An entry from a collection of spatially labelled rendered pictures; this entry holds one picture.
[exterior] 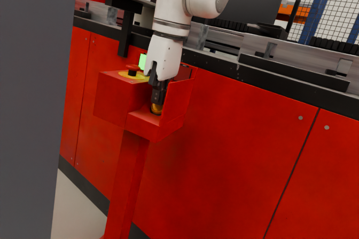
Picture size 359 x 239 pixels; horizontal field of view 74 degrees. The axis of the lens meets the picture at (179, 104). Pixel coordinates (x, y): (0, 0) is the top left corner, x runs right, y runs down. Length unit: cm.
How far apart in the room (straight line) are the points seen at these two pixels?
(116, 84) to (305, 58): 54
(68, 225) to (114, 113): 77
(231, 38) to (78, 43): 73
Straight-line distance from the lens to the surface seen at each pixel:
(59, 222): 130
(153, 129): 57
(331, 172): 70
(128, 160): 71
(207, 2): 49
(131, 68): 64
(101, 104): 64
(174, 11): 53
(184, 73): 67
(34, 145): 35
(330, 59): 78
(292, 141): 69
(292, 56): 80
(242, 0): 148
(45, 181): 39
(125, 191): 76
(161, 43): 53
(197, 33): 94
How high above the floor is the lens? 92
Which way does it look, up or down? 16 degrees down
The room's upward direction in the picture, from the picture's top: 14 degrees clockwise
